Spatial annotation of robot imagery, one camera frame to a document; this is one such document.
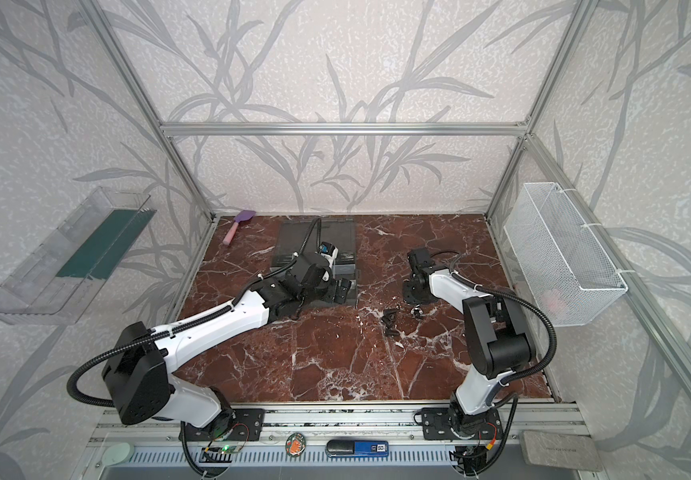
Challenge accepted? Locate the purple pink brush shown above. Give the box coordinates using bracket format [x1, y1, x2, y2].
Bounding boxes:
[223, 210, 257, 246]

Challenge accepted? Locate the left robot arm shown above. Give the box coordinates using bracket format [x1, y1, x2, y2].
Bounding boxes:
[67, 242, 351, 435]

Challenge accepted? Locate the round orange badge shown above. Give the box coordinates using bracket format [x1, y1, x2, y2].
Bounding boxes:
[285, 432, 307, 458]

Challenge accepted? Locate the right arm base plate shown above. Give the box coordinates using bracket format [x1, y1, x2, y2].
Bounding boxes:
[413, 406, 503, 441]

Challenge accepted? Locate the grey foam pad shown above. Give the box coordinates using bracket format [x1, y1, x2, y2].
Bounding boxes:
[519, 431, 603, 472]

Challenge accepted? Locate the white wire mesh basket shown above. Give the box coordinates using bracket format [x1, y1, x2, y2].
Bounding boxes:
[505, 182, 627, 327]

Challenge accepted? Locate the grey plastic organizer box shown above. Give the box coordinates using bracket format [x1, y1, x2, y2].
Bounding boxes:
[271, 217, 359, 307]

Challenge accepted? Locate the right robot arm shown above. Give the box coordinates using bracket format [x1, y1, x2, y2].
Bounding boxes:
[403, 247, 557, 431]

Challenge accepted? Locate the white round knob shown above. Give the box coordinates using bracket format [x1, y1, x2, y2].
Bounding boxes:
[100, 442, 135, 467]

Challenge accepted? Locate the blue black usb device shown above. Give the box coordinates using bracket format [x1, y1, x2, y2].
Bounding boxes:
[326, 439, 389, 458]

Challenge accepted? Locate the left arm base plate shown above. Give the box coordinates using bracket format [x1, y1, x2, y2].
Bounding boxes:
[179, 408, 266, 442]

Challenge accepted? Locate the clear wall shelf tray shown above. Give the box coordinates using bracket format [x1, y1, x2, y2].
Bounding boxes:
[0, 187, 157, 326]

